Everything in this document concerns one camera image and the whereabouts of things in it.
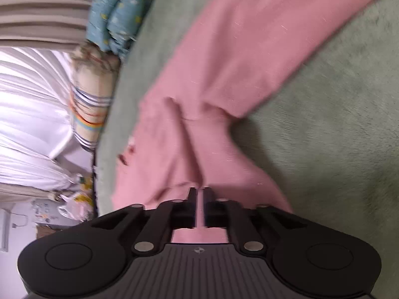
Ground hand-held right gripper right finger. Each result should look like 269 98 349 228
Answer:
203 187 312 254

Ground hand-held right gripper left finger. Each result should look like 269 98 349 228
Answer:
89 187 198 256

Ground pink sweatshirt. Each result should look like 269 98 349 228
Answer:
111 0 390 244

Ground white plastic bag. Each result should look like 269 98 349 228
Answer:
58 174 94 222

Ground green blanket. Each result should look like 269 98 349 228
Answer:
95 0 399 296

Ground plaid pillow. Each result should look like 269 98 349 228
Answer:
69 42 120 153

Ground beige curtain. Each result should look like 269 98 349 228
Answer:
0 183 61 202

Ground teal floral quilt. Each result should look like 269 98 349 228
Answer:
86 0 166 60

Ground brown striped curtain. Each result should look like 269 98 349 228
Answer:
0 0 103 50

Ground wall stickers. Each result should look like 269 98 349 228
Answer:
31 201 55 225

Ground wall outlet with cable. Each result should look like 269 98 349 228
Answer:
5 211 28 228

